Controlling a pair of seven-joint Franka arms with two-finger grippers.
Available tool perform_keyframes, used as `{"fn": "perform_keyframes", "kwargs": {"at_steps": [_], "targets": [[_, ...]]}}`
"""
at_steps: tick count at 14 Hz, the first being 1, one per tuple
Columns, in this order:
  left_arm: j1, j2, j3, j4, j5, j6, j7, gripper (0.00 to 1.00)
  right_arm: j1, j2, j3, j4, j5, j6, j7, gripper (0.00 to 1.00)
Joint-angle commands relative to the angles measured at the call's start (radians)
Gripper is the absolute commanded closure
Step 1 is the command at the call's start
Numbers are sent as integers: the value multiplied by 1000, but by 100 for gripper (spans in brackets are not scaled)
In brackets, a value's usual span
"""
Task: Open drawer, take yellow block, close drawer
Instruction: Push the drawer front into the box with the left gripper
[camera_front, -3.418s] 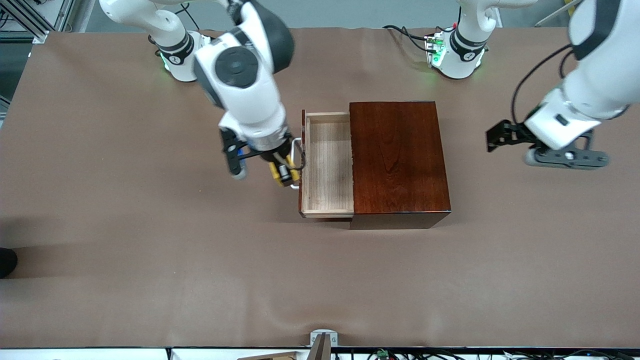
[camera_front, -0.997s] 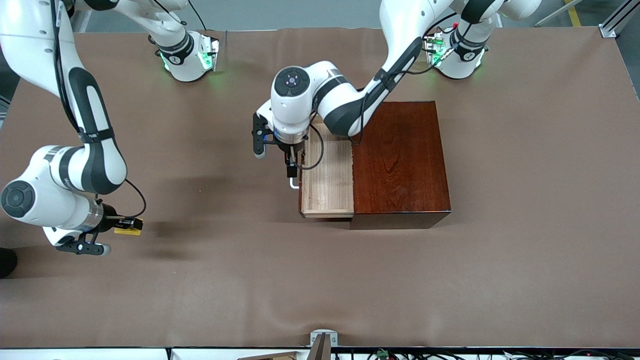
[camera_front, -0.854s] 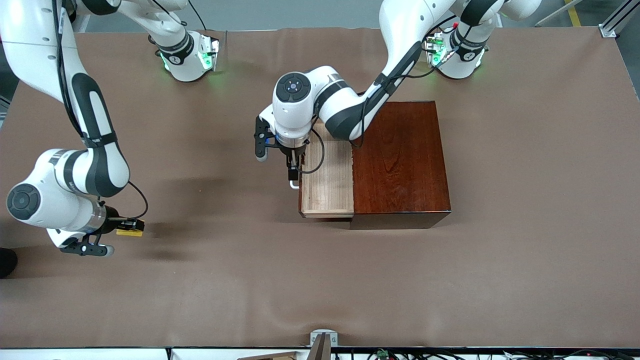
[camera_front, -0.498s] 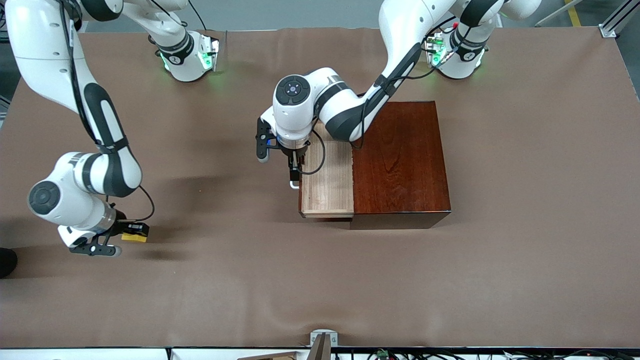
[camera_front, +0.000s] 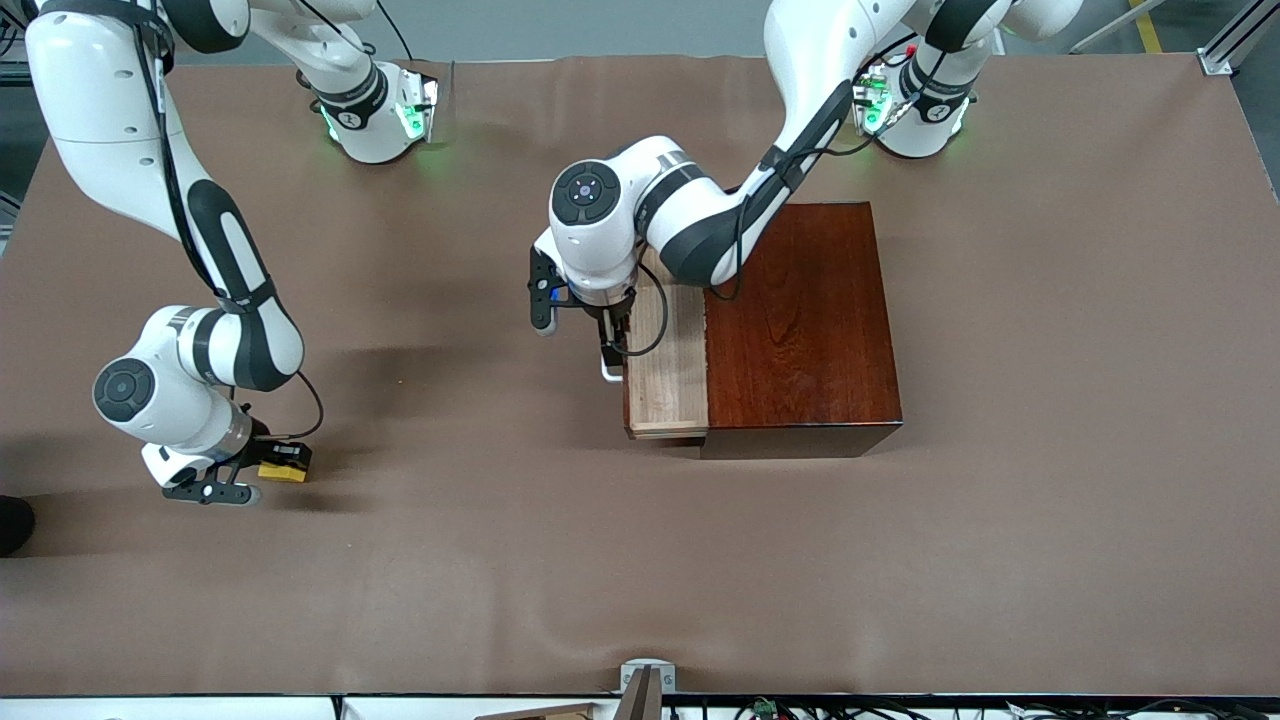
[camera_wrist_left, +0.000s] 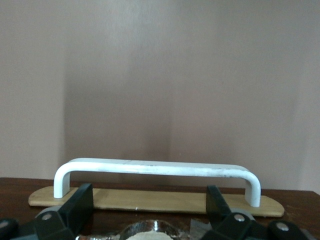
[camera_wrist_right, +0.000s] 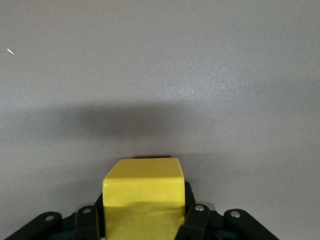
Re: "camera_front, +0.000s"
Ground aluminium frame profile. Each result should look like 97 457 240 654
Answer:
1198 0 1280 76

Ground brown table cloth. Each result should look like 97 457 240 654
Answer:
0 52 1280 698

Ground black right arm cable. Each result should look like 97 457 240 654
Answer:
130 0 327 443

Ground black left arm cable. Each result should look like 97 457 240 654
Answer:
608 30 906 358

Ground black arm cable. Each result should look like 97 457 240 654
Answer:
130 0 327 443
608 30 906 358

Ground black base cable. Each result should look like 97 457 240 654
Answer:
375 0 417 63

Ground light wooden board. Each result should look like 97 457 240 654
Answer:
475 703 596 720

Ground grey metal bracket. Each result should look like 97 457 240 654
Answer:
620 658 677 720

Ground dark brown wooden cabinet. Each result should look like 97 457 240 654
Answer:
697 202 904 461

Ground black rounded object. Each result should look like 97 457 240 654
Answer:
0 495 37 558

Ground light wood drawer white handle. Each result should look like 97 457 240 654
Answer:
600 245 711 441

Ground yellow floor tape strip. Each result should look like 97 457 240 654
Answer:
1128 0 1166 53

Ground tangled black cable bundle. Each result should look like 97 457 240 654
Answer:
735 698 1280 720

